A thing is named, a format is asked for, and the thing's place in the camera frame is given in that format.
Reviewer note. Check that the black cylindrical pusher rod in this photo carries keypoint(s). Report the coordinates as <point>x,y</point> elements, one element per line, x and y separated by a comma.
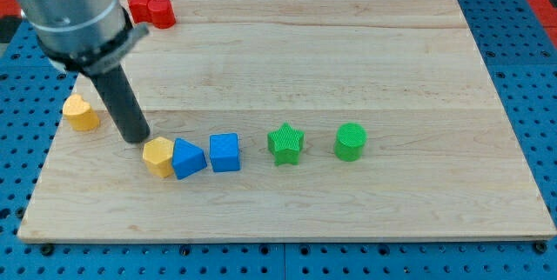
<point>118,97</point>

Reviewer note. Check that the yellow heart block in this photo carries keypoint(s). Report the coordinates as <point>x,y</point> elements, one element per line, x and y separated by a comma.
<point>79,114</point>

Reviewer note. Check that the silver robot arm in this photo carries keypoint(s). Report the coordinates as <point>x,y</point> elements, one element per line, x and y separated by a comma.
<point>92,37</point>

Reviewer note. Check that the yellow hexagon block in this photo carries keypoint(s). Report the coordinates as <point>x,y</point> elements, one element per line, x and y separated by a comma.
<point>157,156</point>

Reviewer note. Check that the red cylinder block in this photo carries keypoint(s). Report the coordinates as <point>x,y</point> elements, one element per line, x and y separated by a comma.
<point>162,14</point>

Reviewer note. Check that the red star block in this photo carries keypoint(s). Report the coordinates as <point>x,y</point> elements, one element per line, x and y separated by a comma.
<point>139,11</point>

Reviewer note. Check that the blue triangle block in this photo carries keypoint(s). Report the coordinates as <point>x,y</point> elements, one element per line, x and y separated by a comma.
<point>187,159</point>

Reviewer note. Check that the blue cube block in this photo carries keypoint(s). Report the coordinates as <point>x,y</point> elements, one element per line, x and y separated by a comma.
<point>225,152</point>

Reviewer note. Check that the green star block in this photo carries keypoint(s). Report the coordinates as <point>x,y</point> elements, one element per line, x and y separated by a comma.
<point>286,144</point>

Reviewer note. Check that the green cylinder block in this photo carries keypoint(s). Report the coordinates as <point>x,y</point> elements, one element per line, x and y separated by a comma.
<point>350,142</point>

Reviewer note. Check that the wooden board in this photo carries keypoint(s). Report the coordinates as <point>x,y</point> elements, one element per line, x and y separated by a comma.
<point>441,161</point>

